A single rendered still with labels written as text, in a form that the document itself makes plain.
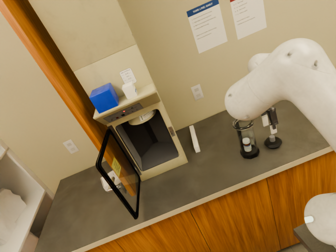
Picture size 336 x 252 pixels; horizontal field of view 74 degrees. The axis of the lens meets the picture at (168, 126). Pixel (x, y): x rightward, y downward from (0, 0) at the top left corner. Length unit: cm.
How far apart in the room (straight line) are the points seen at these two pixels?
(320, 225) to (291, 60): 44
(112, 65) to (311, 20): 141
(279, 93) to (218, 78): 112
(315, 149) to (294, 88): 81
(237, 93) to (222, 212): 89
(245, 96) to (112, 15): 69
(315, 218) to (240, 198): 66
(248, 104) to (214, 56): 104
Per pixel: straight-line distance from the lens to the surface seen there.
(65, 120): 176
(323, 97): 59
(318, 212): 76
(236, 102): 66
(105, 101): 106
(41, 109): 176
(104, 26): 110
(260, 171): 127
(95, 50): 111
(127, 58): 111
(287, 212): 166
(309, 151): 136
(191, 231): 146
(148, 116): 125
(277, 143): 136
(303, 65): 58
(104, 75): 114
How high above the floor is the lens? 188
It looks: 30 degrees down
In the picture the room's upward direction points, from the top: 24 degrees counter-clockwise
